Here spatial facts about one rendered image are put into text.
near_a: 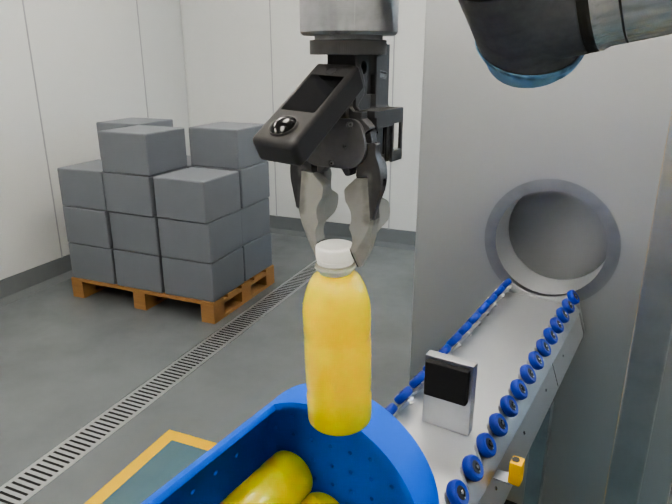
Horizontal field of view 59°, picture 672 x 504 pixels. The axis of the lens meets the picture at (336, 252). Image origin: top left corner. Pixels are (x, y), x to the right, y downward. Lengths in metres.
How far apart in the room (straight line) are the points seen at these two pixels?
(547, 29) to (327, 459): 0.61
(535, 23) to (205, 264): 3.39
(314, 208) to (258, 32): 5.15
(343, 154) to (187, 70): 5.62
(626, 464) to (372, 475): 0.65
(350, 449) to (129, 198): 3.34
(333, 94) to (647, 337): 0.86
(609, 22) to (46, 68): 4.60
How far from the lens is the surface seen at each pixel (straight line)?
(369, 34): 0.55
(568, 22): 0.55
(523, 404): 1.39
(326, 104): 0.51
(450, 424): 1.26
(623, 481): 1.39
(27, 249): 4.88
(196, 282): 3.90
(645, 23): 0.55
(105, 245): 4.29
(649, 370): 1.26
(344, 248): 0.58
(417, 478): 0.77
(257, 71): 5.73
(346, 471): 0.87
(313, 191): 0.59
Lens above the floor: 1.65
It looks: 18 degrees down
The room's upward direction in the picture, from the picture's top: straight up
